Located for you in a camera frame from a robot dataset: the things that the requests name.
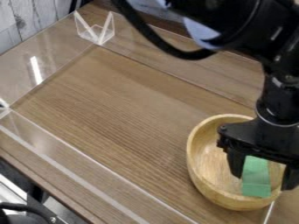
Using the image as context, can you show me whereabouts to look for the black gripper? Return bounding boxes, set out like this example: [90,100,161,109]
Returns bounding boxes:
[217,118,299,191]

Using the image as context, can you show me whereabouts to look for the green rectangular block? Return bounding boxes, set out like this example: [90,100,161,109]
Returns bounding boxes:
[241,156,270,199]

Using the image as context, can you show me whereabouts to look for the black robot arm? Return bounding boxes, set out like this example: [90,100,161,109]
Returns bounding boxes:
[110,0,299,190]

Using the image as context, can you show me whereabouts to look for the wooden bowl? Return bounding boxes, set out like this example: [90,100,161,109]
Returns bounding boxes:
[185,114,284,211]

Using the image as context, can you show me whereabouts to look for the clear acrylic enclosure wall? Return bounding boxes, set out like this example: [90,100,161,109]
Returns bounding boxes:
[0,10,299,224]

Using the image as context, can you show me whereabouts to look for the black metal mount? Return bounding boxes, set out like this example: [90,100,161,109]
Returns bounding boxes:
[25,194,69,224]

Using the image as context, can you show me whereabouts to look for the clear acrylic corner bracket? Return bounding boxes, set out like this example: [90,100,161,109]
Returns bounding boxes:
[73,11,114,46]

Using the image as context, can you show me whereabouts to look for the black cable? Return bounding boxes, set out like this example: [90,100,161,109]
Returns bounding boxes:
[0,201,43,224]

